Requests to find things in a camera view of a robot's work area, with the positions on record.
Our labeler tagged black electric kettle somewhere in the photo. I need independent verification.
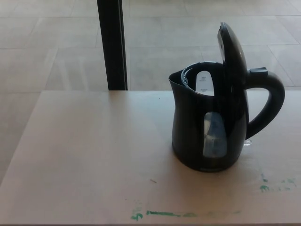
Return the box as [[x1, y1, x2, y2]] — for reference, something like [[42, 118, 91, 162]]
[[168, 22, 285, 172]]

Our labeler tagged black vertical post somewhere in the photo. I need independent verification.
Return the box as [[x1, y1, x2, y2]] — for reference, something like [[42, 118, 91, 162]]
[[96, 0, 128, 91]]

